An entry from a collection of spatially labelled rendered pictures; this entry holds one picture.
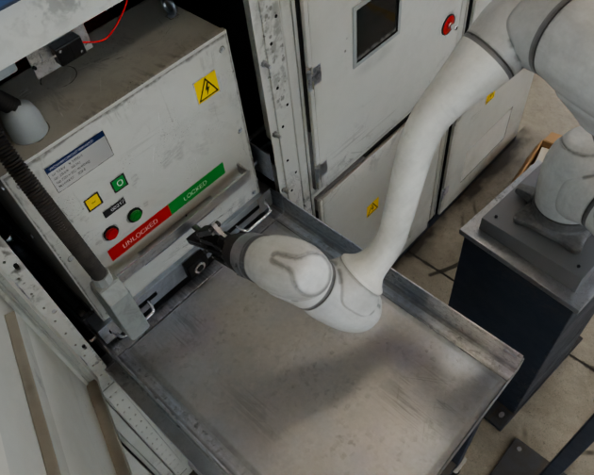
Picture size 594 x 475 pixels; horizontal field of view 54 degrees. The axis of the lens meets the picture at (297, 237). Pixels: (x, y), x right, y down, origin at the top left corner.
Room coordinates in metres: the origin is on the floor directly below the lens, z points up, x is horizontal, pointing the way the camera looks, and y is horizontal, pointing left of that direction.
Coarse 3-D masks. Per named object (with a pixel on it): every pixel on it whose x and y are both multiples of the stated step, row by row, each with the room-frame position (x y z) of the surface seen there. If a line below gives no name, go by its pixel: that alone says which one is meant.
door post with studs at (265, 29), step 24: (264, 0) 1.01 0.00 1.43; (264, 24) 1.00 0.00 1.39; (264, 48) 1.00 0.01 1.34; (264, 72) 1.00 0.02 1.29; (264, 96) 0.99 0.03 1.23; (288, 96) 1.03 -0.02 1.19; (264, 120) 1.04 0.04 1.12; (288, 120) 1.02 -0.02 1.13; (288, 144) 1.02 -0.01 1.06; (288, 168) 1.01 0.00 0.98; (288, 192) 0.98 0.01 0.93
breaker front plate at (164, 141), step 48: (144, 96) 0.86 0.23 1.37; (192, 96) 0.93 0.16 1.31; (144, 144) 0.84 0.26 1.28; (192, 144) 0.91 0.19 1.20; (240, 144) 0.98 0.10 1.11; (48, 192) 0.71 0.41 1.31; (144, 192) 0.82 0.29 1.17; (240, 192) 0.96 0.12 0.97; (48, 240) 0.68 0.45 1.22; (96, 240) 0.73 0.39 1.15; (144, 240) 0.79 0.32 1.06
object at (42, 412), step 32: (0, 320) 0.50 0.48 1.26; (32, 320) 0.58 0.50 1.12; (0, 352) 0.43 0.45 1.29; (32, 352) 0.47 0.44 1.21; (0, 384) 0.36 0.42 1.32; (32, 384) 0.40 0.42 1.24; (64, 384) 0.50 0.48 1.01; (96, 384) 0.58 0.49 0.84; (0, 416) 0.31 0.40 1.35; (32, 416) 0.35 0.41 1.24; (64, 416) 0.41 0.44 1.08; (96, 416) 0.50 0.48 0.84; (0, 448) 0.23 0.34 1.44; (32, 448) 0.29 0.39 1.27; (64, 448) 0.34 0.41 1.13; (96, 448) 0.40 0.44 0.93
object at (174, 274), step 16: (240, 208) 0.95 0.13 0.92; (256, 208) 0.97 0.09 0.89; (224, 224) 0.91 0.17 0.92; (240, 224) 0.93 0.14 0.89; (208, 256) 0.86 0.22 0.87; (176, 272) 0.80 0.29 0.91; (144, 288) 0.75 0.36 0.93; (160, 288) 0.77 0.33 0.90; (144, 304) 0.73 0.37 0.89; (96, 320) 0.69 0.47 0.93; (112, 320) 0.68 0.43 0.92; (112, 336) 0.67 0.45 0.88
